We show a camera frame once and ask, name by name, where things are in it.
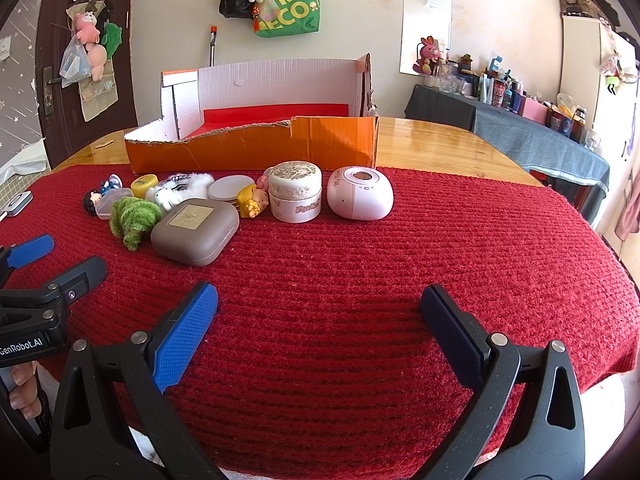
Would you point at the pink white round device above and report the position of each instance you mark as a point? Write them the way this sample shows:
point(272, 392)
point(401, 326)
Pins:
point(360, 200)

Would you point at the dark brown door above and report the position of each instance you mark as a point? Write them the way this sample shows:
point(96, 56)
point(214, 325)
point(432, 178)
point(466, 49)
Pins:
point(55, 135)

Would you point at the green knitted plush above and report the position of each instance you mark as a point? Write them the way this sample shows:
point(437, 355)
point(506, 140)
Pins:
point(132, 217)

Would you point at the white plastic sheet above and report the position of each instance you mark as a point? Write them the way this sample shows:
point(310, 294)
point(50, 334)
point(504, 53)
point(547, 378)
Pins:
point(22, 157)

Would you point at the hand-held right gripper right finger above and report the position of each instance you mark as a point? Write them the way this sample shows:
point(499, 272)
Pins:
point(450, 330)

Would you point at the white round jar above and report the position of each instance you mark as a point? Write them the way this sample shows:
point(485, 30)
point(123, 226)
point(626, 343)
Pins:
point(295, 195)

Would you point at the orange cardboard box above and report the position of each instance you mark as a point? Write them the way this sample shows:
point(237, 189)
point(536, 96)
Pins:
point(330, 145)

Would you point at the red knitted mat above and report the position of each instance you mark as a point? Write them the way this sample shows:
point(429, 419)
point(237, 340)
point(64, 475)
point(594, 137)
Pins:
point(325, 260)

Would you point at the dark patterned bag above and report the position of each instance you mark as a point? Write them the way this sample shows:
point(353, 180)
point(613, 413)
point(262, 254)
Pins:
point(587, 5)

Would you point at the pink rabbit plush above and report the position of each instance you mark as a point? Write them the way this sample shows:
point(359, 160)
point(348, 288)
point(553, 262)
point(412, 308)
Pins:
point(427, 55)

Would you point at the clear plastic bag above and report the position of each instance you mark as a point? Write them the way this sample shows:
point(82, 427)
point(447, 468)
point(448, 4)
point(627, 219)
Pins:
point(74, 65)

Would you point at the pale pink plush toy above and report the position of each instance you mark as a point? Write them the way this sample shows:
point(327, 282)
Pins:
point(97, 62)

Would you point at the small white device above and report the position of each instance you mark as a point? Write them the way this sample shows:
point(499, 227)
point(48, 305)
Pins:
point(17, 203)

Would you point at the person's left hand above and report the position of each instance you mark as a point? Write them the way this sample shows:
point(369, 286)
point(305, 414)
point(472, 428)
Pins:
point(25, 390)

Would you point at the pink cloth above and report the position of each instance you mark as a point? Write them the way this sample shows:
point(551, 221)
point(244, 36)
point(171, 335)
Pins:
point(627, 210)

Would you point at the row of bottles and cups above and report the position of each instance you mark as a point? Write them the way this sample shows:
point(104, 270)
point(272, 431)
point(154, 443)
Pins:
point(500, 90)

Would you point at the star patterned grey curtain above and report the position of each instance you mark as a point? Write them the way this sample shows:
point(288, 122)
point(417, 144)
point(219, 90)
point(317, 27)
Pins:
point(20, 75)

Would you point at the small wooden tag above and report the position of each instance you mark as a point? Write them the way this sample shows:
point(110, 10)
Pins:
point(102, 144)

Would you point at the grey square case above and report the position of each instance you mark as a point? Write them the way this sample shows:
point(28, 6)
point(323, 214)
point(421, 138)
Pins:
point(195, 240)

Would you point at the pink box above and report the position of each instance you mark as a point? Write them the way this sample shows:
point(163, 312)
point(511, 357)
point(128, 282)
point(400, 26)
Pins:
point(532, 110)

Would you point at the white round compact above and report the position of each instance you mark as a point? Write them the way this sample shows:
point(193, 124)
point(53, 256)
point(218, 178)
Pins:
point(230, 187)

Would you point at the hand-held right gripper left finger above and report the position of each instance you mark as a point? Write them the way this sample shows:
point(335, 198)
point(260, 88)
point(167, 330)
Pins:
point(185, 330)

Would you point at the black haired doll figurine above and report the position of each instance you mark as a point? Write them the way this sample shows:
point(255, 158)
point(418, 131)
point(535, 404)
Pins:
point(92, 202)

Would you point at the red hanging charm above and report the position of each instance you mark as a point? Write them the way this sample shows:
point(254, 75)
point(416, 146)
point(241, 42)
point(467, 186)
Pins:
point(256, 17)

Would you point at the side table with dark cloth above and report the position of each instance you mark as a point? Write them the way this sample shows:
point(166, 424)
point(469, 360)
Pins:
point(525, 145)

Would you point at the wall mirror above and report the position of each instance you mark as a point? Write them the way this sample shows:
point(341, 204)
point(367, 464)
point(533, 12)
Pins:
point(425, 20)

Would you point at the yellow figurine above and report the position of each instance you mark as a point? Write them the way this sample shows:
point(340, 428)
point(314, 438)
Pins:
point(252, 202)

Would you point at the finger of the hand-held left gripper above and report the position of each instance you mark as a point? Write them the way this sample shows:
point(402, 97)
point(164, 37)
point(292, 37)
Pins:
point(30, 252)
point(85, 272)

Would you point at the green plush toy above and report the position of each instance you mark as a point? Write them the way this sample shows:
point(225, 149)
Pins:
point(112, 40)

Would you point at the white plush toy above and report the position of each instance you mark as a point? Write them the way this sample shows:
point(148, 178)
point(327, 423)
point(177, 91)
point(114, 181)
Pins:
point(192, 185)

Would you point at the small clear plastic box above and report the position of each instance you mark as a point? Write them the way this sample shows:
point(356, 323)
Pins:
point(112, 202)

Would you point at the beige hanging organizer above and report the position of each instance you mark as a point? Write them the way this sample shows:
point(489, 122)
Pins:
point(97, 100)

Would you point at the green grid cutting mat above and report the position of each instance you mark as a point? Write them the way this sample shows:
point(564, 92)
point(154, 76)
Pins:
point(15, 175)

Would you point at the pink figurine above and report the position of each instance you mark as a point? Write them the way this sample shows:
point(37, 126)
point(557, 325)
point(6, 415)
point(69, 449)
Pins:
point(264, 180)

